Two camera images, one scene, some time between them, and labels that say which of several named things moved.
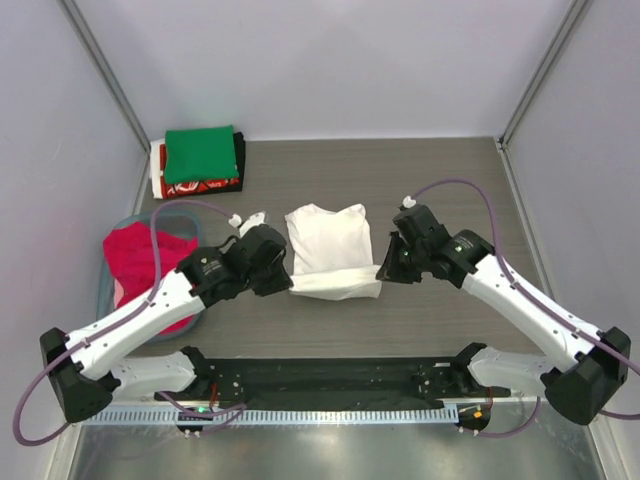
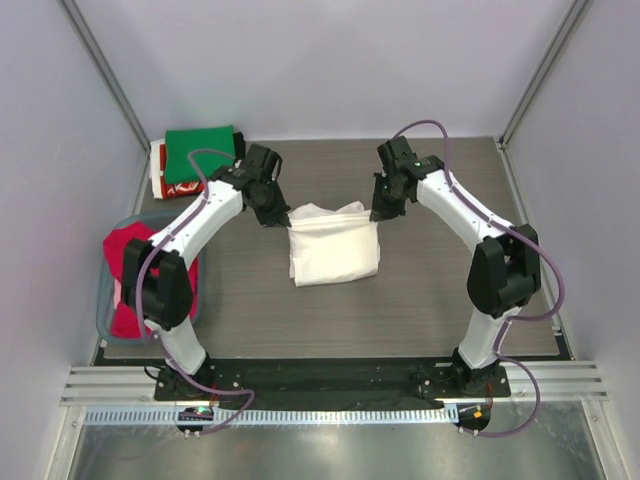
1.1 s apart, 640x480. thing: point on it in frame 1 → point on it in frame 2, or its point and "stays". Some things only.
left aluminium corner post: [74, 13] stays
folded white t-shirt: [155, 159] stays
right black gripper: [392, 271] → [381, 209]
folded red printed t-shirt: [188, 189] stays
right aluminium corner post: [578, 10] stays
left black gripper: [280, 280] → [277, 216]
